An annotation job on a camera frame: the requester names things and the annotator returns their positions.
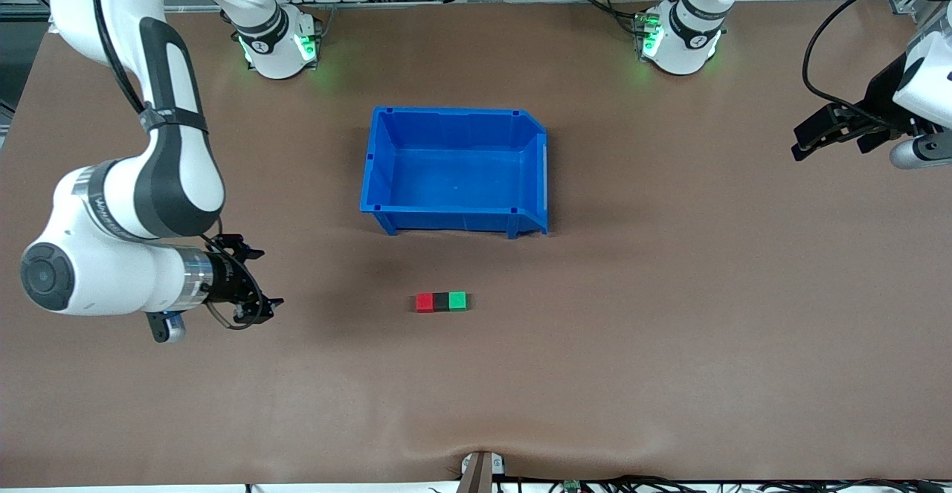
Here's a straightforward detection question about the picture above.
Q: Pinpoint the table cover sheet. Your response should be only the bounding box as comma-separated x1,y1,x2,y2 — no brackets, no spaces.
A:
0,0,952,488

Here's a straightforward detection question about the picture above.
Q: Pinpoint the blue plastic storage bin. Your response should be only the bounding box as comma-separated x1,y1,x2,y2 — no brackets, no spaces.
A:
359,106,550,239

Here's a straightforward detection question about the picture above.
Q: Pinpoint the metal table edge clamp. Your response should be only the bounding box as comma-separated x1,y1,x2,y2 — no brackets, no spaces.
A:
460,451,506,493

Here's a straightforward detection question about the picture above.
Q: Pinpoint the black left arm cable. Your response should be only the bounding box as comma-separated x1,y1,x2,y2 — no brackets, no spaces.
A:
802,0,952,122

